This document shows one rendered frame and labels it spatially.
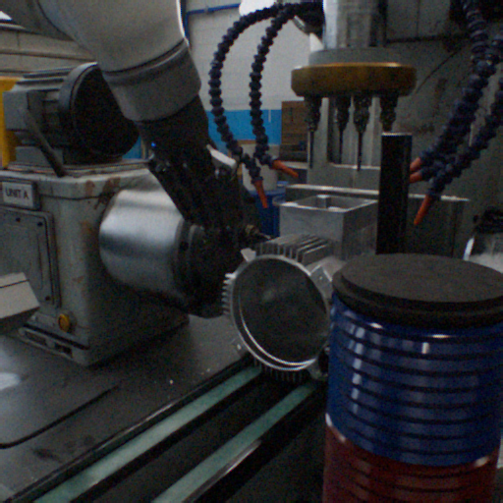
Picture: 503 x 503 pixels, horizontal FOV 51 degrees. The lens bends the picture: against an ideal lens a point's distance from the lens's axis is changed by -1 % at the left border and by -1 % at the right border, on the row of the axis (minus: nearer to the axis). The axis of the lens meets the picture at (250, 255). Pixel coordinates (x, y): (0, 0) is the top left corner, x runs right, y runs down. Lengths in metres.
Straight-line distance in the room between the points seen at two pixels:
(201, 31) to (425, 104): 7.05
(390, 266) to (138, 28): 0.38
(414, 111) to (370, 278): 0.83
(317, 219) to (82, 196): 0.45
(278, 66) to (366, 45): 6.28
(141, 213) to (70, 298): 0.25
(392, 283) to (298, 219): 0.58
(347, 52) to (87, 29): 0.37
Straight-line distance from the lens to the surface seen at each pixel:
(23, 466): 0.85
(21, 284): 0.69
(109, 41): 0.52
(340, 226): 0.72
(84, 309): 1.04
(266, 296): 0.81
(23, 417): 0.96
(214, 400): 0.70
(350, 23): 0.79
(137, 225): 0.90
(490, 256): 0.64
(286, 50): 7.02
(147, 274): 0.90
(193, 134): 0.57
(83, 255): 1.01
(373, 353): 0.17
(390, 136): 0.61
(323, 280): 0.65
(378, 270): 0.19
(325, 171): 1.05
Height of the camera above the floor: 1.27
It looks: 15 degrees down
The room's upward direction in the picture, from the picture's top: straight up
